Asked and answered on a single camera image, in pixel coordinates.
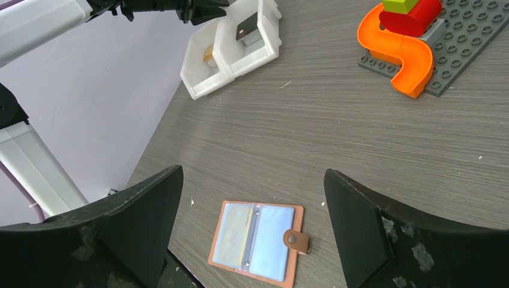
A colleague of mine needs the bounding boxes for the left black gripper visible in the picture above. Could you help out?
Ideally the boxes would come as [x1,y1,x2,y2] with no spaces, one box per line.
[87,0,230,26]

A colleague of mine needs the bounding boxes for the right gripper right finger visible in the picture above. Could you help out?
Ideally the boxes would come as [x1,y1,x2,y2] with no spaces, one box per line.
[324,169,508,287]

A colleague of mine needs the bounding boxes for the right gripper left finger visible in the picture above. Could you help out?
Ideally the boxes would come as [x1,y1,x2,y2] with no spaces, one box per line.
[1,165,184,287]

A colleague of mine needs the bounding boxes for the pink leather card holder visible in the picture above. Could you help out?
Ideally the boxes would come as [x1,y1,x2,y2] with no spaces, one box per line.
[208,200,310,287]

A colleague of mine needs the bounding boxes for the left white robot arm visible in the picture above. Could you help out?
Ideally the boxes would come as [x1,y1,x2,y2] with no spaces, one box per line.
[1,1,197,215]

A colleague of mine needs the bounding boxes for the orange card box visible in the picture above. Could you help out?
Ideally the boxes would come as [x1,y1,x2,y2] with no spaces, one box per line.
[203,45,217,68]

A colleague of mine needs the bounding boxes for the black card box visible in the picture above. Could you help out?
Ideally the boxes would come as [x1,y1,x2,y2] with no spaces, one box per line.
[235,13,262,46]

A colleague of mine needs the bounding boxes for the white two-compartment tray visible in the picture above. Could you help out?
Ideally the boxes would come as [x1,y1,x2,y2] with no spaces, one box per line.
[180,0,282,100]

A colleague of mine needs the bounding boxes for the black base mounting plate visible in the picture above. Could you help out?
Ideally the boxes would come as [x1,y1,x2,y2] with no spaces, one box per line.
[157,250,204,288]

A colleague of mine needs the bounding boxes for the orange S-shaped toy track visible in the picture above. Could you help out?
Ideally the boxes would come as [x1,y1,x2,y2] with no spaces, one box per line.
[357,4,434,98]

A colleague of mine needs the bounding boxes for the green toy brick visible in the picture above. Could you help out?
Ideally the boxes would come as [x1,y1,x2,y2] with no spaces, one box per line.
[381,0,419,14]

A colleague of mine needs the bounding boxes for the red toy brick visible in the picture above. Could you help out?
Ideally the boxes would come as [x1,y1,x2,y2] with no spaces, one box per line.
[379,0,442,37]

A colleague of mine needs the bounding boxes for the grey toy baseplate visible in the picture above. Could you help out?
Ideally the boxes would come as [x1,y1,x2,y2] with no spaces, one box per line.
[358,0,508,96]

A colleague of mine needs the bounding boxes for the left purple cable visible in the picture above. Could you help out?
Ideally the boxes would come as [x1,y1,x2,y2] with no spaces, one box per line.
[0,161,46,223]

